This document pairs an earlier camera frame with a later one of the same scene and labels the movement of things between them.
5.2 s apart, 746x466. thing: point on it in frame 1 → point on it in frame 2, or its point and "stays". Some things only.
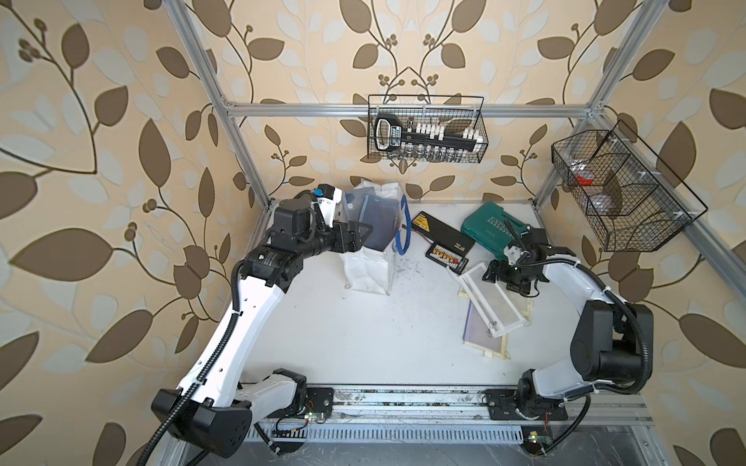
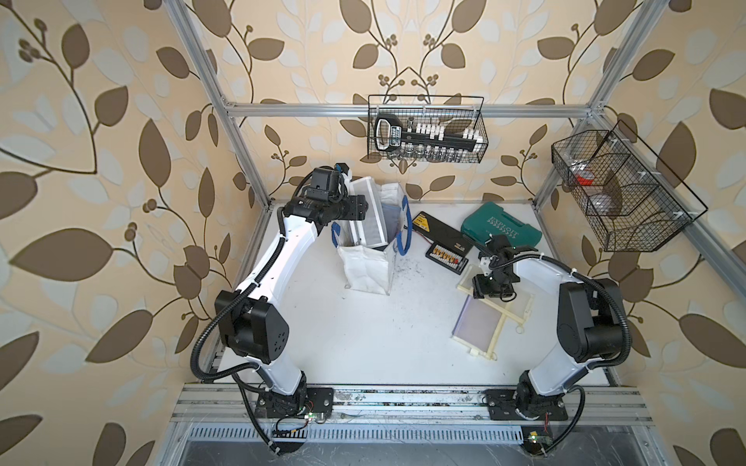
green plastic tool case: (486, 229) stays
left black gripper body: (318, 240) → (344, 209)
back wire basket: (426, 128) stays
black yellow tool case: (449, 248) stays
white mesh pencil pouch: (496, 311) → (372, 230)
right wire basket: (633, 199) stays
